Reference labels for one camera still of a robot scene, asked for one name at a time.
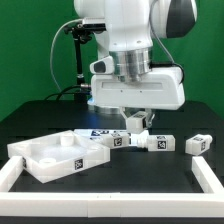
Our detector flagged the grey camera on stand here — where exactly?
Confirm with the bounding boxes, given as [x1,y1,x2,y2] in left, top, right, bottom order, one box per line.
[82,17,106,31]

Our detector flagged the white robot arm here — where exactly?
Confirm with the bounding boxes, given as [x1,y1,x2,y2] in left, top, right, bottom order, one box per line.
[74,0,197,133]

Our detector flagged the grey camera cable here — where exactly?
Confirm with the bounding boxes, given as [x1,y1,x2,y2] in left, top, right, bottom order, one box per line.
[49,18,84,93]

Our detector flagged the black cables on table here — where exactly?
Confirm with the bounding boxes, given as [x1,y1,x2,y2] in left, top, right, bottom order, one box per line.
[44,83,94,101]

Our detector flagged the white fiducial tag plate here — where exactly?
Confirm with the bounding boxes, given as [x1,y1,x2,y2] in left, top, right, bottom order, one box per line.
[73,128,150,147]

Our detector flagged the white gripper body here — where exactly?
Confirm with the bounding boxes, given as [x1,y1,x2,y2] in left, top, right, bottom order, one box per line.
[90,56,185,110]

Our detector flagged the white U-shaped fence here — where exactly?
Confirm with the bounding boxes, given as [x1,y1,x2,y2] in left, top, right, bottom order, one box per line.
[0,156,224,218]

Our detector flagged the black camera stand pole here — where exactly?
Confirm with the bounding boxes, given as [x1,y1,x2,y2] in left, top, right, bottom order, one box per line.
[64,25,92,103]

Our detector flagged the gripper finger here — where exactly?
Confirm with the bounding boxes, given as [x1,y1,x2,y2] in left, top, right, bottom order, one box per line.
[145,108,155,128]
[119,107,131,120]

